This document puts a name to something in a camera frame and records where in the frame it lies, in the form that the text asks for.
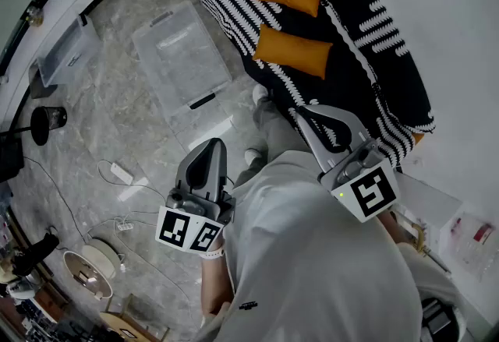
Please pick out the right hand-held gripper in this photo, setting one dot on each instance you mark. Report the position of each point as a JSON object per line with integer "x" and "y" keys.
{"x": 370, "y": 192}

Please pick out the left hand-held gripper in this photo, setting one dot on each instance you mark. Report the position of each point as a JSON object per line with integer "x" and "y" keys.
{"x": 183, "y": 229}

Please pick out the small rectangular orange cushion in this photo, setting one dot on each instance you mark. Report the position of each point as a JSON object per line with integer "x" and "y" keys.
{"x": 292, "y": 51}

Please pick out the clear plastic storage bin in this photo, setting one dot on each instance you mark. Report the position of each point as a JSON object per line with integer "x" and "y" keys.
{"x": 183, "y": 52}

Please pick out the person's right forearm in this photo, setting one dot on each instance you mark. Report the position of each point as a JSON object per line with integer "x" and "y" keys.
{"x": 393, "y": 229}

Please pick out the person's left forearm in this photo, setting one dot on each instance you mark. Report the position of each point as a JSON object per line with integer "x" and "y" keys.
{"x": 216, "y": 282}

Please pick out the person's white shoe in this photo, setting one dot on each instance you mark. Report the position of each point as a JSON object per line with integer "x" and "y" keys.
{"x": 252, "y": 156}
{"x": 260, "y": 93}

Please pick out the person's grey trousers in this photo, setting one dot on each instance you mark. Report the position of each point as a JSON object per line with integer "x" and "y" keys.
{"x": 277, "y": 130}

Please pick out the black white patterned blanket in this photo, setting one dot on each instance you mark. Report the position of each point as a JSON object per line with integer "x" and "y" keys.
{"x": 351, "y": 71}

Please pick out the white wristband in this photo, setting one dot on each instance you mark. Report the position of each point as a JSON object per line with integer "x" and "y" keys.
{"x": 212, "y": 254}

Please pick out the white power strip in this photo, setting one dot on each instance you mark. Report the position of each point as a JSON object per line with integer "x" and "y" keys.
{"x": 121, "y": 173}

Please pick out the small white socket strip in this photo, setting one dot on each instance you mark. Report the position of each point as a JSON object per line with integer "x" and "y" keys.
{"x": 125, "y": 226}

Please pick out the white side table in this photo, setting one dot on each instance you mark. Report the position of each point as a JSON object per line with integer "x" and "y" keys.
{"x": 425, "y": 196}

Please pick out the person's white shirt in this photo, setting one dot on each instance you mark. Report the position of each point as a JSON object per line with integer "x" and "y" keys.
{"x": 312, "y": 254}

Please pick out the round cream stool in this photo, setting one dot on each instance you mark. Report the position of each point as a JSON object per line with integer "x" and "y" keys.
{"x": 102, "y": 254}

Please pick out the black mesh waste bin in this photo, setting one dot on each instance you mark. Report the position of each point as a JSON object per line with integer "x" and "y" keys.
{"x": 57, "y": 117}

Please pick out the wooden table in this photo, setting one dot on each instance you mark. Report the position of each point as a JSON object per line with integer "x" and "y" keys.
{"x": 128, "y": 325}

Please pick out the translucent lidded bin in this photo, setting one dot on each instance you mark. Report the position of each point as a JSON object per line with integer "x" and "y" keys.
{"x": 66, "y": 52}

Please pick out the grey plastic bin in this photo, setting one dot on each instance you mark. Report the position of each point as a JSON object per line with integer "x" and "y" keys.
{"x": 39, "y": 87}

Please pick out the black floor cabinet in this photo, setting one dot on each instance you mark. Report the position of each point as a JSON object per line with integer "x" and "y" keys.
{"x": 9, "y": 159}

